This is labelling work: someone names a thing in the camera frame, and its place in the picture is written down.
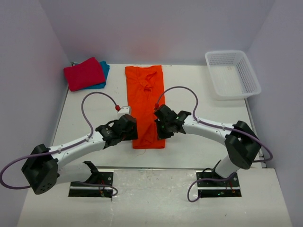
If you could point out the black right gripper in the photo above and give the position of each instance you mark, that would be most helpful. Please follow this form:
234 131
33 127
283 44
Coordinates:
161 135

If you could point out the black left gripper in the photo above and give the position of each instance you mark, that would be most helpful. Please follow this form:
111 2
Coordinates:
133 134

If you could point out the orange t shirt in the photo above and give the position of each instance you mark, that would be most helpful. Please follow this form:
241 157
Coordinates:
144 89

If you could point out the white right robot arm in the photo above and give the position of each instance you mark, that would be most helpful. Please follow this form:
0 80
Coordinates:
240 141

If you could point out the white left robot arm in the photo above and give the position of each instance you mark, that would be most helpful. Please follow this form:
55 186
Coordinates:
46 167

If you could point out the folded blue t shirt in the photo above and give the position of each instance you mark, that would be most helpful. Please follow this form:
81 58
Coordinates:
105 68

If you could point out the folded red t shirt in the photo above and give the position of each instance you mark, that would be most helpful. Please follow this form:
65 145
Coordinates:
85 74

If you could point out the white plastic basket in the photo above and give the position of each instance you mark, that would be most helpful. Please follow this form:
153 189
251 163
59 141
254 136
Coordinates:
231 75

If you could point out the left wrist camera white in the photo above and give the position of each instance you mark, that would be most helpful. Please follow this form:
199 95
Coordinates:
122 110

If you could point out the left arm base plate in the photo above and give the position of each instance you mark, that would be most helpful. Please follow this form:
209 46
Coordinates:
98 185

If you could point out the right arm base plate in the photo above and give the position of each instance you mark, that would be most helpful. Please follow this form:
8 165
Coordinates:
213 189

